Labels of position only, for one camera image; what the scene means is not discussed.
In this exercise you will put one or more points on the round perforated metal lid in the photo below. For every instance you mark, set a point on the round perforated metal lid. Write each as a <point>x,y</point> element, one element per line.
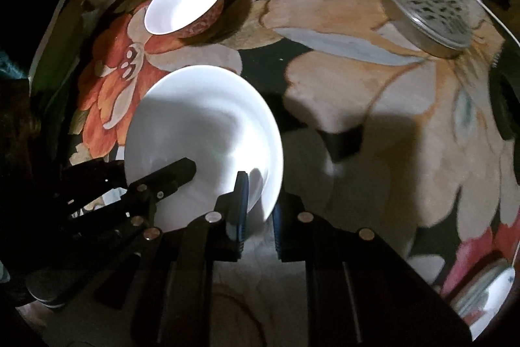
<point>426,5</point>

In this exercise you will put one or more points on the bear print plate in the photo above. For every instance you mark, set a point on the bear print plate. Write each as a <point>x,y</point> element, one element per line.
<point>491,290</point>

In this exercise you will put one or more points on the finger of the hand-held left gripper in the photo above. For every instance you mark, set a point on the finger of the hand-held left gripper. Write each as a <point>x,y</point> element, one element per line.
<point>130,249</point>
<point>170,176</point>

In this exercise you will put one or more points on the plain white plate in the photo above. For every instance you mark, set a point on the plain white plate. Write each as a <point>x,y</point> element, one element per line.
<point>203,127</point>

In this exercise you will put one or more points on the floral rug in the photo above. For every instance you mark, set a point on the floral rug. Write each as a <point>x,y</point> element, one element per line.
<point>365,107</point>

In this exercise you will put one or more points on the black slipper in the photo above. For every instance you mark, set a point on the black slipper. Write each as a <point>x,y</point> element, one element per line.
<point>503,107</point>

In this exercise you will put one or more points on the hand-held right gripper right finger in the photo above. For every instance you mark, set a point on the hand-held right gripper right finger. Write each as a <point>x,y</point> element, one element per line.
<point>278,229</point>

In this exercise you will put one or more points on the red patterned white bowl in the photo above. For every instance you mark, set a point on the red patterned white bowl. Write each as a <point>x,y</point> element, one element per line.
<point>183,1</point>

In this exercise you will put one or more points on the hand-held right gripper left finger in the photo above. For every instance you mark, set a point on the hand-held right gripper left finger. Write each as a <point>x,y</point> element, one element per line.
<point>241,200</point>

